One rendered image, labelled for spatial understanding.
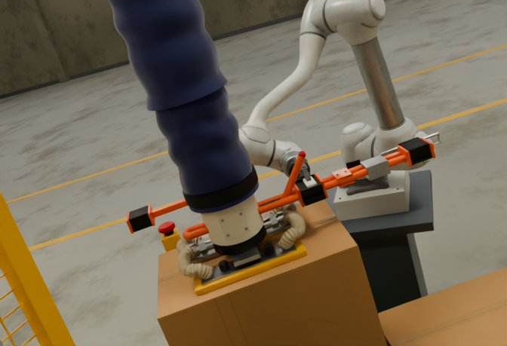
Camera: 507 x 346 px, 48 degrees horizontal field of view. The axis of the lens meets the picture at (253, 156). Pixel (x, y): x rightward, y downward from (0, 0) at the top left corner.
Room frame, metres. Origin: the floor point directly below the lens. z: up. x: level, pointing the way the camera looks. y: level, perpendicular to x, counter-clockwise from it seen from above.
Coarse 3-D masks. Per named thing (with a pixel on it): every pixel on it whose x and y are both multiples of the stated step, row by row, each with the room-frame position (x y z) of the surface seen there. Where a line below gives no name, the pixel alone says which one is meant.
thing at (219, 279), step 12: (300, 240) 1.53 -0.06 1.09; (264, 252) 1.52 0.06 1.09; (276, 252) 1.50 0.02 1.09; (288, 252) 1.48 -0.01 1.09; (300, 252) 1.46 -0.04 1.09; (228, 264) 1.50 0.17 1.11; (252, 264) 1.48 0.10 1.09; (264, 264) 1.46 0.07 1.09; (276, 264) 1.46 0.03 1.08; (216, 276) 1.48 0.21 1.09; (228, 276) 1.46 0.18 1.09; (240, 276) 1.45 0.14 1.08; (204, 288) 1.45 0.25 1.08; (216, 288) 1.45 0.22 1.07
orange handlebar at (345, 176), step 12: (432, 144) 1.62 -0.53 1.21; (384, 156) 1.65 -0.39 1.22; (396, 156) 1.64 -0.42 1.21; (360, 168) 1.63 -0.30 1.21; (324, 180) 1.63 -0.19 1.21; (336, 180) 1.59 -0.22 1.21; (348, 180) 1.59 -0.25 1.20; (180, 204) 1.84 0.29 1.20; (276, 204) 1.58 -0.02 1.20; (156, 216) 1.83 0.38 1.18; (192, 228) 1.60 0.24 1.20; (204, 228) 1.57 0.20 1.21
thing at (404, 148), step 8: (408, 144) 1.64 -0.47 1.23; (416, 144) 1.62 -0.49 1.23; (424, 144) 1.61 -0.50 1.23; (408, 152) 1.59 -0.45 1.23; (416, 152) 1.60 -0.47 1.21; (424, 152) 1.60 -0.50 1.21; (432, 152) 1.59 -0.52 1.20; (408, 160) 1.59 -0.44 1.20; (416, 160) 1.60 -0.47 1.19; (424, 160) 1.60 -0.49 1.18
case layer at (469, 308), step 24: (456, 288) 1.82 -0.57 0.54; (480, 288) 1.78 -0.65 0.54; (504, 288) 1.73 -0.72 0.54; (384, 312) 1.81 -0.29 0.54; (408, 312) 1.77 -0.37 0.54; (432, 312) 1.73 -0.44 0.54; (456, 312) 1.69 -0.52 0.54; (480, 312) 1.65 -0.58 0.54; (504, 312) 1.61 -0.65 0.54; (408, 336) 1.65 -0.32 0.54; (432, 336) 1.61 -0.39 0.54; (456, 336) 1.57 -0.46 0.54; (480, 336) 1.54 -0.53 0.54; (504, 336) 1.51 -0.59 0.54
